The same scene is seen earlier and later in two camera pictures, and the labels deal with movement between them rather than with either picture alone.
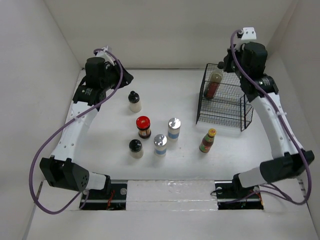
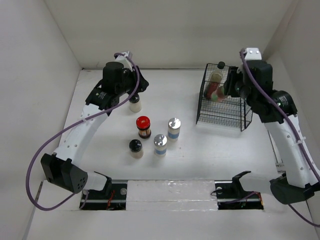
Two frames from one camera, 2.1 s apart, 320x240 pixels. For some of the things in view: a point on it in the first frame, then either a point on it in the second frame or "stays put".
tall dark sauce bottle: [216, 78] stays put
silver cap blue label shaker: [173, 131] stays put
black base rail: [230, 197] stays put
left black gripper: [126, 79] → [133, 75]
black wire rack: [223, 101] stays put
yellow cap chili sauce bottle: [208, 141] → [218, 95]
